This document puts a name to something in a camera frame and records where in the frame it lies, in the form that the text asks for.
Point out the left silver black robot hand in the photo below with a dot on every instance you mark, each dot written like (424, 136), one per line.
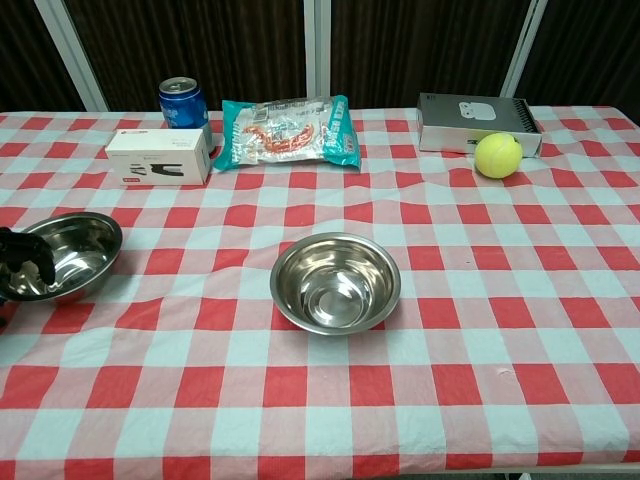
(22, 247)

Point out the white cardboard product box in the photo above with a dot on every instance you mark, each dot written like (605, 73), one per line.
(157, 157)

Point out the blue drink can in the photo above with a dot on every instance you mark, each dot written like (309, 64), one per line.
(182, 107)

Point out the teal snack bag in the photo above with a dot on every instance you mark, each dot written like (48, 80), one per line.
(290, 132)

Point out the red white checkered tablecloth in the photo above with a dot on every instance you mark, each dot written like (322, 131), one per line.
(450, 350)

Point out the grey earbuds box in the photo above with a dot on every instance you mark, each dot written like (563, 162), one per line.
(450, 125)

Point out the yellow tennis ball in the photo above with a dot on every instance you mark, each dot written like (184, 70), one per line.
(498, 155)

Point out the white partition post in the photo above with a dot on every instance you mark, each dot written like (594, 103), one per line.
(525, 45)
(317, 50)
(72, 55)

